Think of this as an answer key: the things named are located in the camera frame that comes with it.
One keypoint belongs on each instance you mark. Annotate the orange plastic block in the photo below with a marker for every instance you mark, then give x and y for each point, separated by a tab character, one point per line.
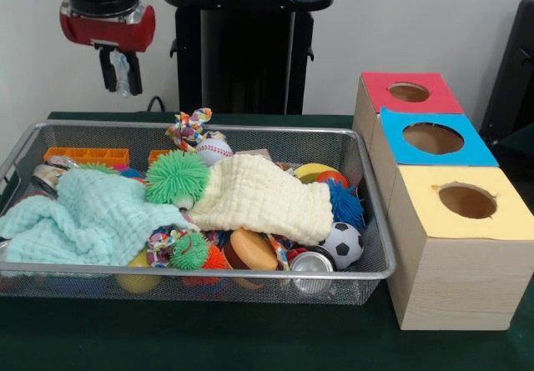
83	154

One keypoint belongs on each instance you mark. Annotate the crushed clear plastic bottle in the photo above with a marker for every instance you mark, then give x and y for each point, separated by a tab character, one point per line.
122	64

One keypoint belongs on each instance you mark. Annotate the wooden box with three holes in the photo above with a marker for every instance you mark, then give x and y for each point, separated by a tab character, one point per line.
459	283

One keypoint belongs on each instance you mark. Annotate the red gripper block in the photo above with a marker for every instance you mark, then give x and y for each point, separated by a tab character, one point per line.
108	33

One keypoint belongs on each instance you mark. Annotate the mint green waffle cloth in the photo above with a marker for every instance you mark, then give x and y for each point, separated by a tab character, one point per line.
83	217

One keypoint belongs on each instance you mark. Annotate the large green spiky eyed toy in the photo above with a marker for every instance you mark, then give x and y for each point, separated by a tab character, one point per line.
175	179

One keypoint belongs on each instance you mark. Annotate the cream waffle cloth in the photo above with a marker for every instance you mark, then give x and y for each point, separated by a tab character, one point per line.
267	196

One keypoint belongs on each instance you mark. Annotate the small green spiky toy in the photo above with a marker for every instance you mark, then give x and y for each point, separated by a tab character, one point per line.
189	252

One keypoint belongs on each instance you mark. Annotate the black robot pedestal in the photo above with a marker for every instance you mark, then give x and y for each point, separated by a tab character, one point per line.
250	54

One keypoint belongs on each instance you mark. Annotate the black white soccer ball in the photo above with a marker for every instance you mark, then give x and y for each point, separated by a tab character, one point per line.
344	246

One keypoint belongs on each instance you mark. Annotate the black stand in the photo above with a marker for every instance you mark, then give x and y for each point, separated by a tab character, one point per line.
517	54

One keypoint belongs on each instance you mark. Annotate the dark green tablecloth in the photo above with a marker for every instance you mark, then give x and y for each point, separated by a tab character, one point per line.
208	337

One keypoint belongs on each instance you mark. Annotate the white baseball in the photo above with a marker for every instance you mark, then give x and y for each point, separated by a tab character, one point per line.
213	150

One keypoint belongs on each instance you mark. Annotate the blue spiky ball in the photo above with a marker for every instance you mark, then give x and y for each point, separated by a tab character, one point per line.
348	204

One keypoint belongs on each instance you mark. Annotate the shallow metal mesh bin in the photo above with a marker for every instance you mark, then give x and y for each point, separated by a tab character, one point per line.
271	294

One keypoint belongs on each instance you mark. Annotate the silver drink can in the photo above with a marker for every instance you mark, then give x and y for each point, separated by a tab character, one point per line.
313	262

